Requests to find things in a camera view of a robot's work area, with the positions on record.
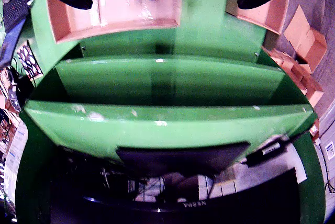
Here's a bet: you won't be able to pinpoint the black device white label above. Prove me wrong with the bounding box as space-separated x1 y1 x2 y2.
245 135 288 167

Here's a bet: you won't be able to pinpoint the grey roll-up door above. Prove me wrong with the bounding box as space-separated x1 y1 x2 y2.
312 103 335 219

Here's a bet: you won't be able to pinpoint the large plain cardboard box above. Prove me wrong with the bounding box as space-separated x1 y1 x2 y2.
272 51 325 107

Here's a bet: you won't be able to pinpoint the green metal shelf unit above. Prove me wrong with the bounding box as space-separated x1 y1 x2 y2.
15 0 327 224

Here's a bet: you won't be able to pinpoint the large shallow cardboard tray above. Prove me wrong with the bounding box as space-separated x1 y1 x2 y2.
47 0 183 44

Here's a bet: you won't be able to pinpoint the black white patterned picture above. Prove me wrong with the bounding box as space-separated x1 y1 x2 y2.
16 41 44 81

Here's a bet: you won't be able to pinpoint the white door label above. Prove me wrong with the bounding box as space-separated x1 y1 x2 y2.
324 141 335 160

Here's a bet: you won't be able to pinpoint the black flat monitor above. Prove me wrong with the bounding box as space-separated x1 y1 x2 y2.
116 141 251 178

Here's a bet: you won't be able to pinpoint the white printed paper sheets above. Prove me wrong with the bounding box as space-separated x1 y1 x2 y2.
5 121 29 183

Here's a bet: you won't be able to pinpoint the cardboard box with olive flap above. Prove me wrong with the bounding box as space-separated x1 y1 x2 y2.
225 0 291 36

